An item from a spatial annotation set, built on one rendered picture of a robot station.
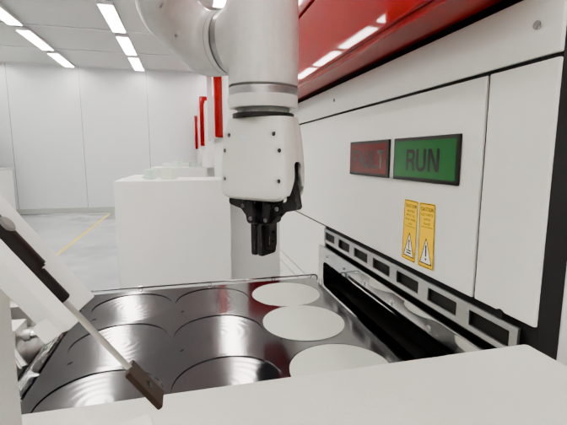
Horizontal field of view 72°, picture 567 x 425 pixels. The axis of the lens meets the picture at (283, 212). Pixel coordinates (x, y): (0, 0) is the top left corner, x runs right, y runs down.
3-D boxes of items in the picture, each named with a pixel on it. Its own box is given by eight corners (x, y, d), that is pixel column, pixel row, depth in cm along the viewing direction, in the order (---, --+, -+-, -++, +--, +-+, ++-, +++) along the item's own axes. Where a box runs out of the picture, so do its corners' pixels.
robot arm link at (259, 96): (210, 87, 47) (211, 113, 47) (271, 80, 42) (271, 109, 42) (254, 96, 53) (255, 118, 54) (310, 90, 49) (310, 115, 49)
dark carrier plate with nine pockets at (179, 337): (313, 280, 67) (313, 277, 66) (440, 404, 33) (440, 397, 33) (92, 298, 58) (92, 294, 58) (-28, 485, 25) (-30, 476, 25)
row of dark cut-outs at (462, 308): (326, 240, 73) (326, 228, 73) (521, 357, 31) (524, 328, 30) (323, 241, 73) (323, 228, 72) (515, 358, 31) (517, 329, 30)
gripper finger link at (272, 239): (256, 203, 48) (256, 255, 49) (278, 205, 46) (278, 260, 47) (272, 200, 51) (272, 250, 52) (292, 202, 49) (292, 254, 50)
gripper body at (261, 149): (211, 106, 48) (213, 198, 49) (280, 100, 42) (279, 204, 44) (250, 111, 54) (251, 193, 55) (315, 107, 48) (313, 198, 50)
